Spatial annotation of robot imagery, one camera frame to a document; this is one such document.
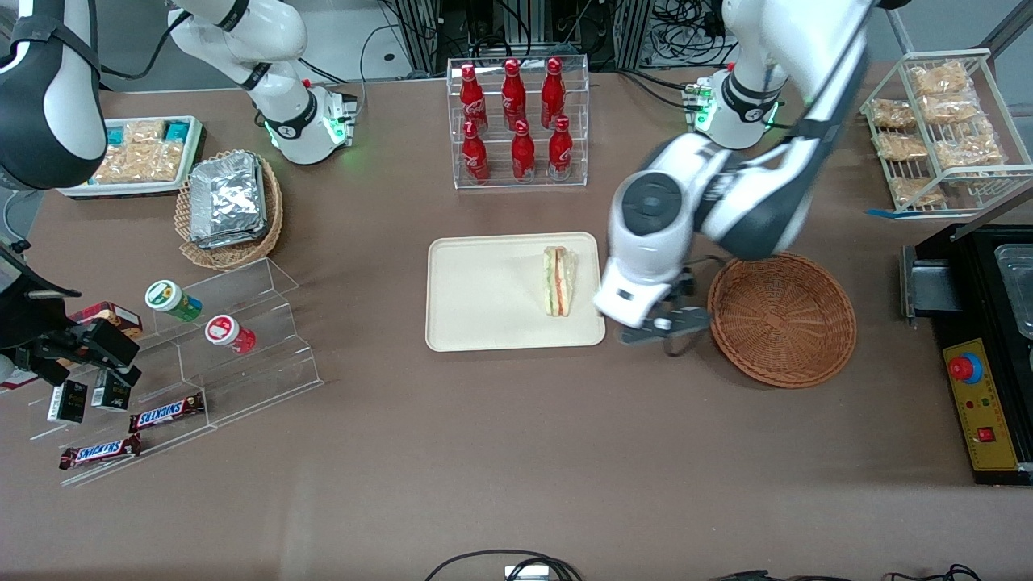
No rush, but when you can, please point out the silver foil packet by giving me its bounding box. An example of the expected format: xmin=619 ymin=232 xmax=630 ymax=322
xmin=194 ymin=161 xmax=270 ymax=250
xmin=190 ymin=153 xmax=266 ymax=239

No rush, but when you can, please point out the white wire rack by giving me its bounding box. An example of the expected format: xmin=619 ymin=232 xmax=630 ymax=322
xmin=859 ymin=48 xmax=1033 ymax=217

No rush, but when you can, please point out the clear acrylic step stand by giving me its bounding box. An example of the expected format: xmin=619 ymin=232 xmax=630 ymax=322
xmin=27 ymin=323 xmax=212 ymax=489
xmin=165 ymin=257 xmax=324 ymax=430

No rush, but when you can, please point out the black cable tangle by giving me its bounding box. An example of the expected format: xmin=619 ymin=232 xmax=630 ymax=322
xmin=652 ymin=0 xmax=731 ymax=67

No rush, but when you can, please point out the green can white lid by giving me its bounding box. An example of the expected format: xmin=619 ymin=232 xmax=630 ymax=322
xmin=144 ymin=279 xmax=203 ymax=323

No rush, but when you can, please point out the light tan wicker basket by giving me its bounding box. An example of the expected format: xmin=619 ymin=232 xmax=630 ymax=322
xmin=174 ymin=149 xmax=285 ymax=271

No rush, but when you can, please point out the beige rectangular tray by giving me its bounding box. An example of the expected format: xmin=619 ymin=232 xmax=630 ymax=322
xmin=425 ymin=232 xmax=607 ymax=353

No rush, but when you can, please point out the grey metal block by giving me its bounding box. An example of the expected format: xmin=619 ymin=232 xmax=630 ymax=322
xmin=900 ymin=245 xmax=966 ymax=325

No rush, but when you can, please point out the brown red carton box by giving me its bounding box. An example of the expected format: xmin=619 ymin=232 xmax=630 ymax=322
xmin=68 ymin=301 xmax=144 ymax=341

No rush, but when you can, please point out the black machine base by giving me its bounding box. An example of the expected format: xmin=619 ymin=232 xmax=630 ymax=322
xmin=912 ymin=224 xmax=1033 ymax=487

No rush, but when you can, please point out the white snack tray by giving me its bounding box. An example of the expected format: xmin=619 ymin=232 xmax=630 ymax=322
xmin=58 ymin=115 xmax=207 ymax=199

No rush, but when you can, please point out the small black box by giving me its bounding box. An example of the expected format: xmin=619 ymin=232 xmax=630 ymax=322
xmin=90 ymin=373 xmax=132 ymax=413
xmin=46 ymin=381 xmax=89 ymax=425

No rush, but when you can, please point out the grey metal bar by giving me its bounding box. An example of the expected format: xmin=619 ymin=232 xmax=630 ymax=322
xmin=884 ymin=0 xmax=918 ymax=56

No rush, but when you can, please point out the round brown wicker basket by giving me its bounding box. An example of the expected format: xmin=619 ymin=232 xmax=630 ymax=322
xmin=707 ymin=252 xmax=858 ymax=390

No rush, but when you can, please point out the beige bagged snack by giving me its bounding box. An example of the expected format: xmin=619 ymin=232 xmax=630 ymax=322
xmin=920 ymin=91 xmax=987 ymax=127
xmin=908 ymin=61 xmax=974 ymax=98
xmin=868 ymin=98 xmax=918 ymax=131
xmin=932 ymin=121 xmax=1006 ymax=172
xmin=888 ymin=176 xmax=947 ymax=210
xmin=874 ymin=132 xmax=930 ymax=163

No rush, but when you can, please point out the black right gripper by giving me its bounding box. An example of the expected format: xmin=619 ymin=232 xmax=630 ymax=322
xmin=0 ymin=242 xmax=144 ymax=388

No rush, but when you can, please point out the red can white lid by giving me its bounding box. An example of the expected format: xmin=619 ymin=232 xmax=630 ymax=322
xmin=203 ymin=314 xmax=258 ymax=355

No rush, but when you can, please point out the yellow control panel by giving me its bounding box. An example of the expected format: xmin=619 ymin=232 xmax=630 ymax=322
xmin=942 ymin=336 xmax=1023 ymax=472

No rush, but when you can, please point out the red cola bottle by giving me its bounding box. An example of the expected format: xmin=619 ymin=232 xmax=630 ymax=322
xmin=541 ymin=57 xmax=566 ymax=130
xmin=462 ymin=119 xmax=490 ymax=185
xmin=548 ymin=115 xmax=574 ymax=180
xmin=502 ymin=58 xmax=527 ymax=132
xmin=460 ymin=64 xmax=488 ymax=134
xmin=512 ymin=120 xmax=537 ymax=182

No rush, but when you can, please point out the clear metal pan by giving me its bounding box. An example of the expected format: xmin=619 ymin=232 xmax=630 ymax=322
xmin=993 ymin=244 xmax=1033 ymax=340

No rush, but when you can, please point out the Snickers chocolate bar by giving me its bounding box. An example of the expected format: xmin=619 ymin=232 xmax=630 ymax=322
xmin=128 ymin=392 xmax=206 ymax=435
xmin=57 ymin=433 xmax=144 ymax=472

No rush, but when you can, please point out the black cable bundle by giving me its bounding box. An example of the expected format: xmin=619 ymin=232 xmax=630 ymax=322
xmin=709 ymin=569 xmax=834 ymax=581
xmin=894 ymin=562 xmax=984 ymax=581

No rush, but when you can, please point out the clear acrylic bottle rack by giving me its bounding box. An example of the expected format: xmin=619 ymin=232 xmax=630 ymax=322
xmin=447 ymin=56 xmax=591 ymax=191

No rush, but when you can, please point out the black looped cable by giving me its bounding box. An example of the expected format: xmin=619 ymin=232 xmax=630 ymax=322
xmin=423 ymin=549 xmax=583 ymax=581

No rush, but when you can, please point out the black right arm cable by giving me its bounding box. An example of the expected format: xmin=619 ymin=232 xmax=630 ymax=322
xmin=95 ymin=8 xmax=190 ymax=82

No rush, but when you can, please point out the triangle sandwich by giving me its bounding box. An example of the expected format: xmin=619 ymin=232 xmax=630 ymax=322
xmin=541 ymin=246 xmax=579 ymax=317

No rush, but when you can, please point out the aluminium frame post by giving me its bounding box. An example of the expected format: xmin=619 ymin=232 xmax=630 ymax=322
xmin=394 ymin=0 xmax=441 ymax=75
xmin=616 ymin=0 xmax=655 ymax=70

